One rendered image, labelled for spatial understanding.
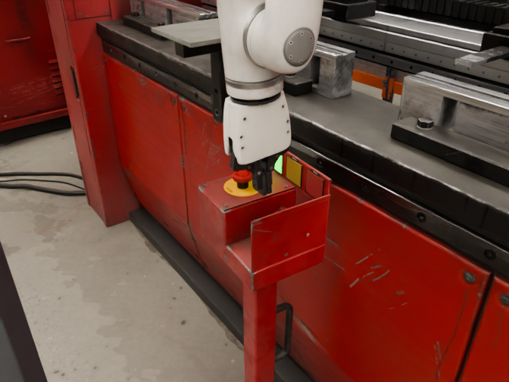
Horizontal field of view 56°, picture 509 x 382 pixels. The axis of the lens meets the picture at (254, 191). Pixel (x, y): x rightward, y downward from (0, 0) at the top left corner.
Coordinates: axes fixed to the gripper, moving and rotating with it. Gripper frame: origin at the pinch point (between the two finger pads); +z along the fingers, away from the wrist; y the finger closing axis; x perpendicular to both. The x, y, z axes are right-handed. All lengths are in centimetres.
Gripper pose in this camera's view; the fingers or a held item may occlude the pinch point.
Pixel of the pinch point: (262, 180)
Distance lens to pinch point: 79.0
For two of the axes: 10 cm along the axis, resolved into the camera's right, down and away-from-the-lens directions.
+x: 5.3, 4.3, -7.3
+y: -8.5, 3.4, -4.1
